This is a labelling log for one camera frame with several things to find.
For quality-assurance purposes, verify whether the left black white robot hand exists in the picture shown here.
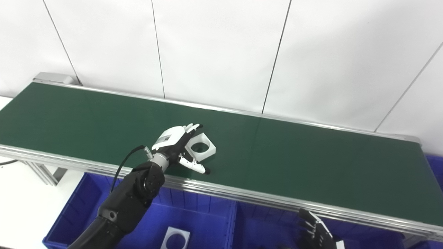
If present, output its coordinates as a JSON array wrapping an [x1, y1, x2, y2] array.
[[151, 123, 211, 175]]

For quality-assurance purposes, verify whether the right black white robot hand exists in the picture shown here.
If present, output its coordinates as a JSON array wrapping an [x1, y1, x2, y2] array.
[[298, 208, 345, 249]]

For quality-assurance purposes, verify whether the white square part with hole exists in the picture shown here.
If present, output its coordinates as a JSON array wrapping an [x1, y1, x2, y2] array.
[[184, 131, 216, 162], [160, 227, 191, 249]]

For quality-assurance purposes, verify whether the blue bin with black parts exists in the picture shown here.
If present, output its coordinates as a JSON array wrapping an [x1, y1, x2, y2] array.
[[230, 201, 405, 249]]

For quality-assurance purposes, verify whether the green conveyor belt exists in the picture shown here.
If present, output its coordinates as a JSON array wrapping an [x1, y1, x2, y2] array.
[[0, 72, 443, 242], [0, 82, 443, 227]]

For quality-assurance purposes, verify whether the blue bin with white parts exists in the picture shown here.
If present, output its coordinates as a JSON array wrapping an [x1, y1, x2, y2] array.
[[42, 172, 237, 249]]

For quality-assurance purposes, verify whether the aluminium conveyor leg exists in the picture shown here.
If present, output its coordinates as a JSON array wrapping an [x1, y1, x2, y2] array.
[[22, 161, 68, 186]]

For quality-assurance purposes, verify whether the empty blue bin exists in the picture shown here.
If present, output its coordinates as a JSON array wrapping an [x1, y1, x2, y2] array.
[[408, 155, 443, 249]]

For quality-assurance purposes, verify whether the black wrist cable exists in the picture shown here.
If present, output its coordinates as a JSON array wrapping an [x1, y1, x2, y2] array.
[[110, 145, 153, 194]]

